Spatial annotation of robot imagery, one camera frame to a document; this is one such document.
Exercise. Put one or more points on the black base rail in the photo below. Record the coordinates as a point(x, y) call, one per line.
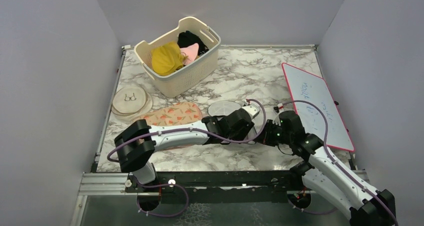
point(216, 187)

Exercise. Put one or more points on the black garment in basket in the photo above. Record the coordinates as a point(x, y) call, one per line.
point(187, 38)

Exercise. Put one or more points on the floral peach mesh laundry bag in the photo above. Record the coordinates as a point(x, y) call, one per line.
point(179, 113)

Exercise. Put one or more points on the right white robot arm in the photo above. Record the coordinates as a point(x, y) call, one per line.
point(321, 171)

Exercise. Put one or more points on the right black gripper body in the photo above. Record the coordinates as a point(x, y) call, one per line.
point(274, 134)

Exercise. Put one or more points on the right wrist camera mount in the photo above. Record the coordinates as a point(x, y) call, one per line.
point(282, 111)

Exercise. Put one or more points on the white mesh cylindrical laundry bag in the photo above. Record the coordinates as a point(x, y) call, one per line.
point(218, 110)

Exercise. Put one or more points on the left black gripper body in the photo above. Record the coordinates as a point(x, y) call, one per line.
point(238, 136)

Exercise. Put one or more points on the cream perforated laundry basket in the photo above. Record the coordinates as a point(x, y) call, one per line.
point(190, 75)

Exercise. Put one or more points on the pink framed whiteboard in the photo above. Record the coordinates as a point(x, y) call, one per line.
point(306, 86)

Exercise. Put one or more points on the yellow bra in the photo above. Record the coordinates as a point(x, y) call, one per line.
point(166, 59)

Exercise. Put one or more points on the round beige bra wash bag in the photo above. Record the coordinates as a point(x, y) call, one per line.
point(131, 102)

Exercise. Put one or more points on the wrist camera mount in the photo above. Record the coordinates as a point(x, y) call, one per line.
point(251, 109)
point(282, 111)

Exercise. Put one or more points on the pink garment in basket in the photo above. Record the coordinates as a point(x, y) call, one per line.
point(189, 53)

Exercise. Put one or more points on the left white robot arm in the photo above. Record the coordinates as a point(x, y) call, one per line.
point(135, 145)

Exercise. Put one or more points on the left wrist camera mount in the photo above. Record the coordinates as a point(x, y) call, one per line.
point(251, 109)

